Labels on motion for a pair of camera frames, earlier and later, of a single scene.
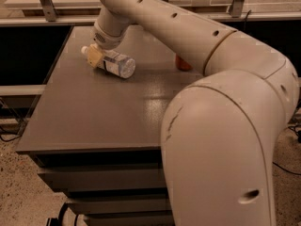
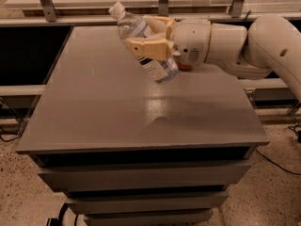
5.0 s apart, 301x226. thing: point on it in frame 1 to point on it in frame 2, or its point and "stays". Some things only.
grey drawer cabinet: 97,137 stays
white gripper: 105,40 to 190,40
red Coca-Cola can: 182,64 stays
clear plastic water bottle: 115,62 to 134,26
